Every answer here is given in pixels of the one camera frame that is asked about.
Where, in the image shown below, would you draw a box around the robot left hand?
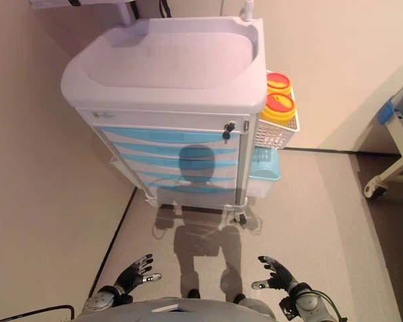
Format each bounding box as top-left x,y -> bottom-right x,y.
116,254 -> 162,296

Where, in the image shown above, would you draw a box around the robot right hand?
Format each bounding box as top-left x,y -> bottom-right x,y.
251,255 -> 298,292

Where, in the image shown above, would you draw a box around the grey robot torso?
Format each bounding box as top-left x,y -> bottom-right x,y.
75,297 -> 276,322

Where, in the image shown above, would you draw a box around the white bin with blue lid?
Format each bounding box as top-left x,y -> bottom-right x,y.
248,147 -> 283,199

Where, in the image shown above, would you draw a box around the bed caster wheel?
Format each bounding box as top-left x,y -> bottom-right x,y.
364,182 -> 387,199

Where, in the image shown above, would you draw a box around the white mesh side basket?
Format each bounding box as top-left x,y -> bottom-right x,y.
253,70 -> 302,150

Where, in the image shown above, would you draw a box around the black cart keys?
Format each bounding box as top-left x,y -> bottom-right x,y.
222,122 -> 238,145

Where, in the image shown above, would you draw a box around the yellow sharps container red lid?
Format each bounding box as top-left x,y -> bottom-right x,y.
260,92 -> 297,130
266,72 -> 292,95

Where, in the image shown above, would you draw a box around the white medical cart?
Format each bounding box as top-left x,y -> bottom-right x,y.
60,16 -> 268,224

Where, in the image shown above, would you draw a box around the white pole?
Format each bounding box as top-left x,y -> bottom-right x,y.
240,0 -> 256,23

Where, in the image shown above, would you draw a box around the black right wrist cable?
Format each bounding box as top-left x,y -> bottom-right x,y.
278,290 -> 347,322

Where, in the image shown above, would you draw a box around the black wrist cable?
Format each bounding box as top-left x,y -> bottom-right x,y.
278,290 -> 347,322
0,304 -> 75,322

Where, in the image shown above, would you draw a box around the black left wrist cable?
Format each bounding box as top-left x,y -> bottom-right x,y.
0,304 -> 75,322

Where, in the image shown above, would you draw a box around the black hanging cable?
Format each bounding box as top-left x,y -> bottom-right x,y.
156,0 -> 171,18

